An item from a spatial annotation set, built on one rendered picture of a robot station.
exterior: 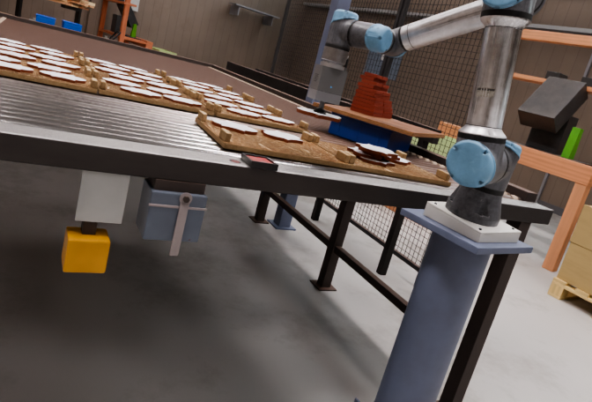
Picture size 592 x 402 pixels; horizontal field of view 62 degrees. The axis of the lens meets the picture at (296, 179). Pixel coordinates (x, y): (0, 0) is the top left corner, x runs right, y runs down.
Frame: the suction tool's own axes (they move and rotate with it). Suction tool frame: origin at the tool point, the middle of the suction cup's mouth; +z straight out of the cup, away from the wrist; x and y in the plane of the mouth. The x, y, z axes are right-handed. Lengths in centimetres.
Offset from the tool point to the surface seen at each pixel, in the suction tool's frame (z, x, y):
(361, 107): -2, -74, -54
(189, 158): 14, 27, 41
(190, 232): 31, 29, 38
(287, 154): 11.8, 10.4, 11.0
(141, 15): -28, -1088, -1
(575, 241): 59, -109, -281
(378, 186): 14.0, 21.0, -14.7
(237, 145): 11.7, 11.6, 26.4
